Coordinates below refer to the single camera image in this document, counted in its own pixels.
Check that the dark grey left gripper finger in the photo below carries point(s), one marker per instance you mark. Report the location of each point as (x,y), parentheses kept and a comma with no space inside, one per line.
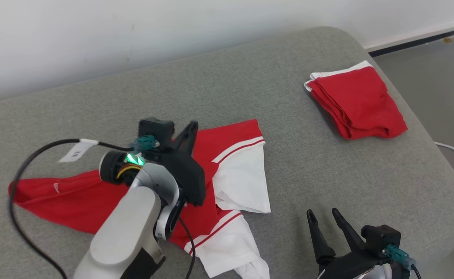
(188,139)

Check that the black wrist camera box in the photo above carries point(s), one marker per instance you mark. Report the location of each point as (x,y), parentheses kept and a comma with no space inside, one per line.
(380,237)
(157,131)

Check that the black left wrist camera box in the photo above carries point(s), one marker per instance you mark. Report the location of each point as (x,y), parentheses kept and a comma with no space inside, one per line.
(157,131)

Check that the red jersey with white sleeves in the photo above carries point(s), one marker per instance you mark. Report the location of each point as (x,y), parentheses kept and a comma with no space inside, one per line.
(68,201)

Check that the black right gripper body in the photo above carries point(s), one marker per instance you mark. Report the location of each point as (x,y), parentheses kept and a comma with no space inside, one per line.
(347,267)

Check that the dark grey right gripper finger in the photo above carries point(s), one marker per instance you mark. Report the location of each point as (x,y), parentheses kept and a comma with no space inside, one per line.
(320,240)
(351,232)

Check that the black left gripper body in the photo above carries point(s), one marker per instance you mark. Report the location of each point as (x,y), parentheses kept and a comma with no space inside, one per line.
(188,178)

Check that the red shorts with white stripe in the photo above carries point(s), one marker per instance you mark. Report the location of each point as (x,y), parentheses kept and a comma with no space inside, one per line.
(362,100)

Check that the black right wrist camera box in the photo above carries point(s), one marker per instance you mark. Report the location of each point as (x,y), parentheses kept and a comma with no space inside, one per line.
(380,237)

